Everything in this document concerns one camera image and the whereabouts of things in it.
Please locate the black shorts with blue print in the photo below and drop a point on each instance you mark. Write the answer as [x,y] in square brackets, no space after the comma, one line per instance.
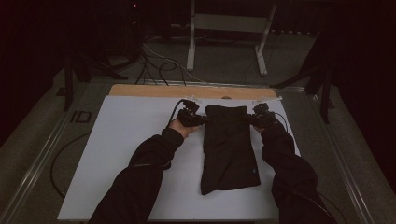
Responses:
[229,146]

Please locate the black tripod stand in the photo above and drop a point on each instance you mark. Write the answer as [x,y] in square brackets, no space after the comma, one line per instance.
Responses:
[320,77]
[77,74]

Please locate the white metal stand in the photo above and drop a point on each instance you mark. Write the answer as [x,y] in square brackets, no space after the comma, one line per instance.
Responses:
[230,23]

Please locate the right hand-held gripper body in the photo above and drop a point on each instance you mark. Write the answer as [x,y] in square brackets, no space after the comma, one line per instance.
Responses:
[264,116]

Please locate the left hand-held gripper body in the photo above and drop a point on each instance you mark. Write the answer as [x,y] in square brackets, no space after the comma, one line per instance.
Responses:
[188,116]

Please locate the person's left hand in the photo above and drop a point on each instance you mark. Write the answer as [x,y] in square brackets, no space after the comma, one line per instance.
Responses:
[182,128]

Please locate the aluminium floor rail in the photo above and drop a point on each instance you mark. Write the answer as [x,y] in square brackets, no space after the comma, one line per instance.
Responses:
[218,84]
[31,174]
[345,161]

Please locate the white table cover sheet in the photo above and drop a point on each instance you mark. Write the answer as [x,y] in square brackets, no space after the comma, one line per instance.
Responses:
[124,149]

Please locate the person's right hand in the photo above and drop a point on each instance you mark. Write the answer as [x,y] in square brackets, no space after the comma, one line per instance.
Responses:
[258,128]

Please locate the dark equipment with red light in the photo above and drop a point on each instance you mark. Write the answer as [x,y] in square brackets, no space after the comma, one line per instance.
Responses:
[135,28]

